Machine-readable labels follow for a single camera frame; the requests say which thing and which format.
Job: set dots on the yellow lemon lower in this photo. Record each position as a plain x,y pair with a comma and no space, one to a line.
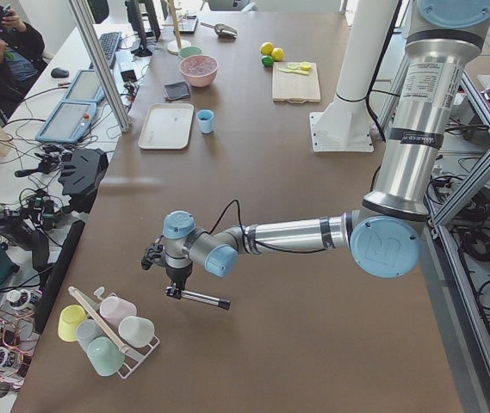
277,54

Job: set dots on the pink bowl of ice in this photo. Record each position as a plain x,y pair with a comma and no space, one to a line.
199,70

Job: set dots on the beige rabbit tray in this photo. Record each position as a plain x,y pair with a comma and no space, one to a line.
166,126

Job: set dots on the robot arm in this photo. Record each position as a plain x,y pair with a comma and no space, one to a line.
383,234

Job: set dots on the yellow plastic knife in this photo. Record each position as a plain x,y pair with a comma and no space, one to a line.
293,71

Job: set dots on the tea bottle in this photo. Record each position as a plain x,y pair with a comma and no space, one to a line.
23,299

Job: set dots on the yellow lemon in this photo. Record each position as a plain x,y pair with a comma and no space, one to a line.
277,54
267,48

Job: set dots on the black keyboard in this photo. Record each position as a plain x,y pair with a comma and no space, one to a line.
109,42

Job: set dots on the black silver muddler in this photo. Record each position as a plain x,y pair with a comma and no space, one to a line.
224,304

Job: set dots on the teach pendant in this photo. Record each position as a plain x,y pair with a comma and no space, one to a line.
68,122
85,86

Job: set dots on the white cup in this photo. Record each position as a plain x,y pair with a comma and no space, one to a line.
137,331

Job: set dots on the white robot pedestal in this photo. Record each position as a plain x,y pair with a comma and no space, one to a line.
345,123

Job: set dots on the blue plastic cup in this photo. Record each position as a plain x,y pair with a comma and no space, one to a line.
205,121

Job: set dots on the teach pendant upper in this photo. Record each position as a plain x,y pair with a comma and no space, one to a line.
85,86

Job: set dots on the wooden cup stand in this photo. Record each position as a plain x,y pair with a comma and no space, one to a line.
175,46

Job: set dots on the mint green bowl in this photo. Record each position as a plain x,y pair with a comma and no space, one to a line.
189,51

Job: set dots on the metal ice scoop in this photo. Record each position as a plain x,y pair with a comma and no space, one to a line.
222,30

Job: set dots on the grey folded cloth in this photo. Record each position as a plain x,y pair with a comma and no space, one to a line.
176,91

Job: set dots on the seated person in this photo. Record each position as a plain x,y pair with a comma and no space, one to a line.
21,55

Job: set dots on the green cup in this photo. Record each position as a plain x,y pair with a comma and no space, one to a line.
105,356

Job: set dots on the yellow cup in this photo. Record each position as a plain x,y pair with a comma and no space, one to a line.
69,319

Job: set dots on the pink cup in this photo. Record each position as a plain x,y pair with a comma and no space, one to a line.
114,309

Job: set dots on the yellow lemon upper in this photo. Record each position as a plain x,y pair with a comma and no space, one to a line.
267,48

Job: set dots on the teach pendant lower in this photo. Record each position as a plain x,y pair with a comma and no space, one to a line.
68,122

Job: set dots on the white cup rack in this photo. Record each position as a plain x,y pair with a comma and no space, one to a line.
133,356

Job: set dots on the wooden cutting board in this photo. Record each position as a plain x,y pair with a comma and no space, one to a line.
294,88

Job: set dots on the green lime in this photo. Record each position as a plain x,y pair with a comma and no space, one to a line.
267,61

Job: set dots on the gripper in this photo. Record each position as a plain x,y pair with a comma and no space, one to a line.
177,274

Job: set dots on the grey cup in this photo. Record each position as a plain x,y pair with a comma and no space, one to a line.
86,332

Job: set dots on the black computer mouse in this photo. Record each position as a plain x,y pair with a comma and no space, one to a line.
59,73

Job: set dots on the aluminium frame post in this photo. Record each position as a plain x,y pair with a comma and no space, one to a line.
83,17

